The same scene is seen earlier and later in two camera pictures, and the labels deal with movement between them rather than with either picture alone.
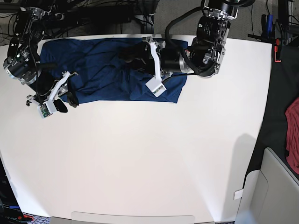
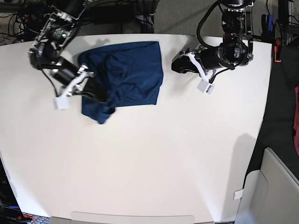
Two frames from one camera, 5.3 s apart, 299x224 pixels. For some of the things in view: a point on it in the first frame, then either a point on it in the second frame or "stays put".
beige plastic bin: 270,195 stays put
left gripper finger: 60,106 → 96,88
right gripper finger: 137,53 → 182,64
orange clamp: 276,50 stays put
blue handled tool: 269,19 stays put
